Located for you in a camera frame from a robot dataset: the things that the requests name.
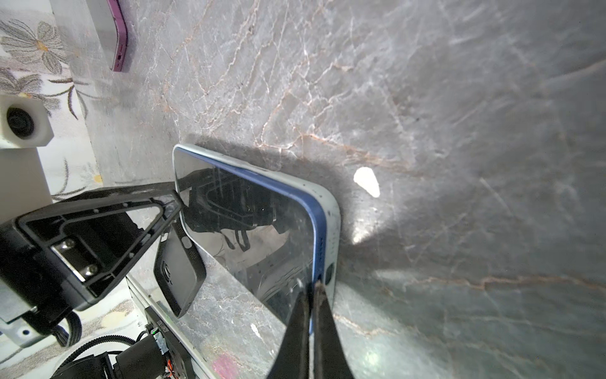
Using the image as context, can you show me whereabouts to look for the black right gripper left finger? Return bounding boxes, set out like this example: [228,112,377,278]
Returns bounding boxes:
[267,289,310,379]

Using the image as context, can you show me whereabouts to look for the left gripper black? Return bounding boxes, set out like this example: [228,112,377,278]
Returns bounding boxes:
[1,183,183,332]

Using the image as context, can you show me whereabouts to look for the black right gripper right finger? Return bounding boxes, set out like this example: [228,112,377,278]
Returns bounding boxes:
[312,281,354,379]

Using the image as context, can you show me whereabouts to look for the black phone case front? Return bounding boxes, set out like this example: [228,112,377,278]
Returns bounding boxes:
[153,221,207,318]

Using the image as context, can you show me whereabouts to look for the black phone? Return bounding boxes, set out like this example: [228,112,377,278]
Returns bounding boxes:
[172,146,328,328]

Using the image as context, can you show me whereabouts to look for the small dark phone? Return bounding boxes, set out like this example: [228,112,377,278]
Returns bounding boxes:
[86,0,128,72]

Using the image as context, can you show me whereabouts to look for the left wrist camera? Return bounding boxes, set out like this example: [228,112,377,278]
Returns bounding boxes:
[1,94,54,149]

